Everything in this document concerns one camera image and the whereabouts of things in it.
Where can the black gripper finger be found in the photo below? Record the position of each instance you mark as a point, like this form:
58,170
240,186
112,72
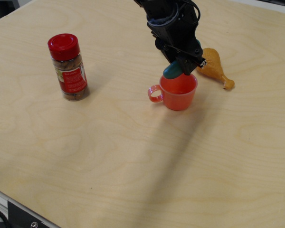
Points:
188,63
167,49

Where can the red lid spice jar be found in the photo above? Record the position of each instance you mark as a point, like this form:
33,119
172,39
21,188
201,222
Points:
67,60

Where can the orange plastic cup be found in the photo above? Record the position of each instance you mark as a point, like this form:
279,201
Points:
176,94

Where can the toy chicken drumstick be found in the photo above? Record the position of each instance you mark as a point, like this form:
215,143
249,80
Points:
213,68

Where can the green toy cucumber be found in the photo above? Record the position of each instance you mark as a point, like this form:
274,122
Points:
173,70

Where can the black corner bracket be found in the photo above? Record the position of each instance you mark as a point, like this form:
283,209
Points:
20,216

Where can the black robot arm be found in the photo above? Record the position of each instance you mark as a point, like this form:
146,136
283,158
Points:
173,24

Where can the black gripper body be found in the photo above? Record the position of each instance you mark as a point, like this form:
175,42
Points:
173,22

